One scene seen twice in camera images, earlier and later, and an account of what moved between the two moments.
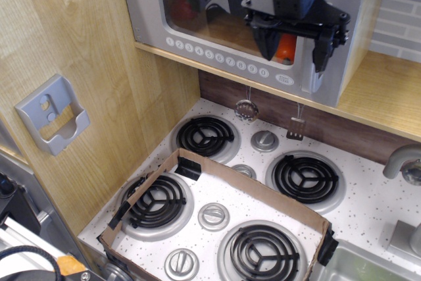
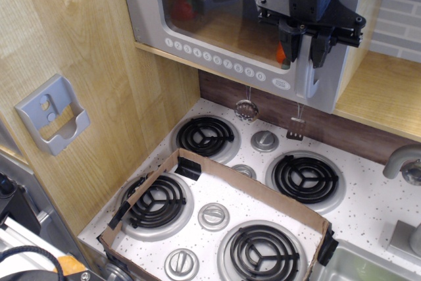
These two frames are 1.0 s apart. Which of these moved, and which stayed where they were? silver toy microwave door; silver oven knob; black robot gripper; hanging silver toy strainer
Moved: black robot gripper
Stayed: silver toy microwave door; hanging silver toy strainer; silver oven knob
